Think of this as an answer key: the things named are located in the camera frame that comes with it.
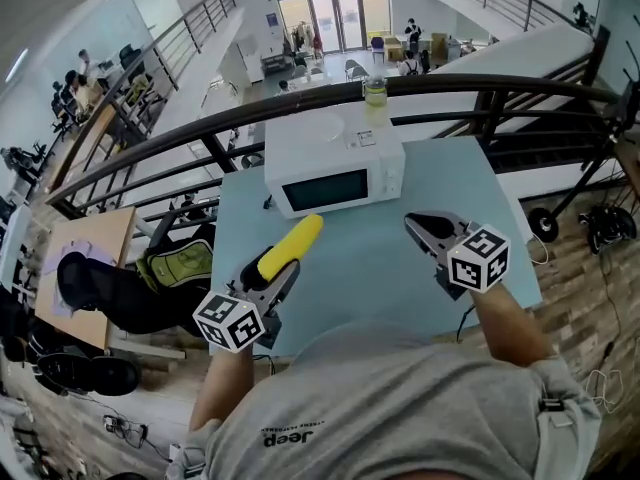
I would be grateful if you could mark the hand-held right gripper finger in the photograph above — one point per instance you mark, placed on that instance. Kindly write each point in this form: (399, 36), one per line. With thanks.
(425, 227)
(446, 229)

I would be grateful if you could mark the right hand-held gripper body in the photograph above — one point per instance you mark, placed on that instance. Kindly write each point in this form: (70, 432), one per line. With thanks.
(480, 263)

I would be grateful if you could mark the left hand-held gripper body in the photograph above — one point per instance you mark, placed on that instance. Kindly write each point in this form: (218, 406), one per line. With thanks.
(230, 318)

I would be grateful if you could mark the yellow corn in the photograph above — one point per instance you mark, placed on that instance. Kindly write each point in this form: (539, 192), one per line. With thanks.
(292, 245)

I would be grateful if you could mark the white plate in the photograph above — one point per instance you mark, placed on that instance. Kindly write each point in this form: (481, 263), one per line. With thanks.
(320, 127)

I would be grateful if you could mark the person's left forearm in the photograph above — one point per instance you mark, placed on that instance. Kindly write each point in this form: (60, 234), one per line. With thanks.
(225, 388)

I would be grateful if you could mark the person's right forearm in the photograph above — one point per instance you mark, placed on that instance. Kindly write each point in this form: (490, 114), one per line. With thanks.
(505, 328)

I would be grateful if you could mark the black power plug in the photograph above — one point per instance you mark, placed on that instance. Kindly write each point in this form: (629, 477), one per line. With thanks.
(269, 203)

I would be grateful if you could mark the olive green backpack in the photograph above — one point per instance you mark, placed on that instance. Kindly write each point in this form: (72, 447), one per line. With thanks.
(180, 263)

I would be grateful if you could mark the white printed label sticker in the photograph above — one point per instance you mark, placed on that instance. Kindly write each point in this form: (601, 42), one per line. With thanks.
(361, 139)

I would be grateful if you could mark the white microwave oven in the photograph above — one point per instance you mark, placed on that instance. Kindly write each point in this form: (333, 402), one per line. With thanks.
(310, 158)

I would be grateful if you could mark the black office chair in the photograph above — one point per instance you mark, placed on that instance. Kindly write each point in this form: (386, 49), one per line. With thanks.
(115, 293)

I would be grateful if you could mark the black round equipment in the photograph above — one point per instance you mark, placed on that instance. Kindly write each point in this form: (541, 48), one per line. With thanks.
(607, 228)

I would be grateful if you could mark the clear water bottle green lid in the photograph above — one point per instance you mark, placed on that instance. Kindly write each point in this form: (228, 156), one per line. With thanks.
(376, 103)

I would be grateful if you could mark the lilac cloth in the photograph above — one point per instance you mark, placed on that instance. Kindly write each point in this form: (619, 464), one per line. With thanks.
(100, 253)

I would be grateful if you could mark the light wooden desk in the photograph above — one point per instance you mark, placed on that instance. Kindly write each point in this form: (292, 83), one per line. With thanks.
(112, 228)

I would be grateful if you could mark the black swivel chair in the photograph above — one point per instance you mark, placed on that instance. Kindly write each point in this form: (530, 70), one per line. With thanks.
(85, 373)

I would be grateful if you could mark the white power strip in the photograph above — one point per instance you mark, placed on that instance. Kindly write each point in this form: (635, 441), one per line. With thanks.
(112, 423)

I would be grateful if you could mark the person's gray shirt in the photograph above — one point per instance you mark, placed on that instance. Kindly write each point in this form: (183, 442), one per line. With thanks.
(375, 408)

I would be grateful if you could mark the brown cardboard box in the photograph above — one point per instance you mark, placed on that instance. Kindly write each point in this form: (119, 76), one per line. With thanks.
(439, 48)
(392, 48)

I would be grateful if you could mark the white cabinet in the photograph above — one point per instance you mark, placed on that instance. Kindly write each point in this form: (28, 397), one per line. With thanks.
(240, 63)

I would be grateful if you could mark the glass entrance door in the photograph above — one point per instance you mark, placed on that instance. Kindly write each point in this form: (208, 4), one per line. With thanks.
(330, 13)

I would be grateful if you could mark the group of ceiling tube lights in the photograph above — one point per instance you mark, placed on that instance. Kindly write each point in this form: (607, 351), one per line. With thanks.
(17, 65)

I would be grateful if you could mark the blue wall sign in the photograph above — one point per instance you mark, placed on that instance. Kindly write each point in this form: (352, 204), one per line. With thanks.
(271, 23)

